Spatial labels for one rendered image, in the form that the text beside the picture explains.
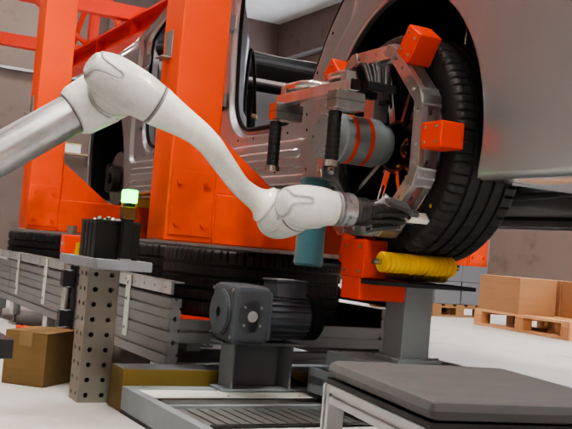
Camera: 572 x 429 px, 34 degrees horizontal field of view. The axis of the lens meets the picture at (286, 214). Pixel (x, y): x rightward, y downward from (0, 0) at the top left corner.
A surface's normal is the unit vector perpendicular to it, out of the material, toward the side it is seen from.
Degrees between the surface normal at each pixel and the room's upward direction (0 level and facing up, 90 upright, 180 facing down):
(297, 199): 77
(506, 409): 68
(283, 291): 90
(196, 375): 90
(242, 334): 90
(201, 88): 90
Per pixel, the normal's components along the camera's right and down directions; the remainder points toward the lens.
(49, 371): 0.96, 0.07
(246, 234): 0.47, 0.00
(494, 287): -0.91, -0.09
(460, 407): 0.32, -0.39
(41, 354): -0.27, -0.06
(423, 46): 0.33, 0.58
